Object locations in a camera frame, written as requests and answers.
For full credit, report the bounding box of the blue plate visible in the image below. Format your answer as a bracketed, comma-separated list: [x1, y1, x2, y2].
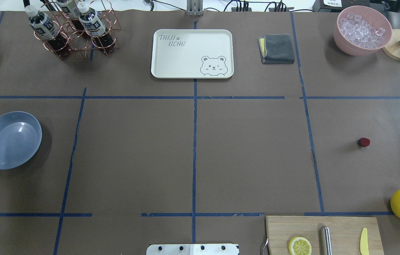
[0, 111, 43, 170]

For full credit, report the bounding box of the red strawberry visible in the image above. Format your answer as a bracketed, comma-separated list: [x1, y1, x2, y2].
[356, 137, 371, 147]

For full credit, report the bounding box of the cream bear tray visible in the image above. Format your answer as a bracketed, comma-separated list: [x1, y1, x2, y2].
[150, 29, 234, 79]

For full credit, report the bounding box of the grey folded cloth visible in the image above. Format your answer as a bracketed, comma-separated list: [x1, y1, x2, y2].
[258, 34, 295, 64]

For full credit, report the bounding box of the tea bottle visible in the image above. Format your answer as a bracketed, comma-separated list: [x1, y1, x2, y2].
[56, 0, 89, 39]
[77, 1, 115, 55]
[24, 5, 71, 59]

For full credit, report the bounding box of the lemon half slice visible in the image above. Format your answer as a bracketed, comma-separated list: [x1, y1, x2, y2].
[287, 236, 312, 255]

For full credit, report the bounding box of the steel knife sharpener rod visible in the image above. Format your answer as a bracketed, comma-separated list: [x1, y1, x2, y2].
[320, 226, 333, 255]

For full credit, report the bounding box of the wooden cutting board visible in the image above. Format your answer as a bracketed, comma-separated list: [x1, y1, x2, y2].
[266, 216, 384, 255]

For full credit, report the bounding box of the pink bowl of ice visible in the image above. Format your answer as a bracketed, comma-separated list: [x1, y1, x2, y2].
[334, 5, 392, 56]

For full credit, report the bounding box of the yellow plastic knife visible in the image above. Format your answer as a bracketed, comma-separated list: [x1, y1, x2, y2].
[360, 227, 369, 255]

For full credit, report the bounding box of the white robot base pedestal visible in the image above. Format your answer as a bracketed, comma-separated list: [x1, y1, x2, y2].
[146, 243, 240, 255]

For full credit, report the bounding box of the copper wire bottle rack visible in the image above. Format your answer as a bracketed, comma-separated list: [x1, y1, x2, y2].
[33, 0, 122, 60]

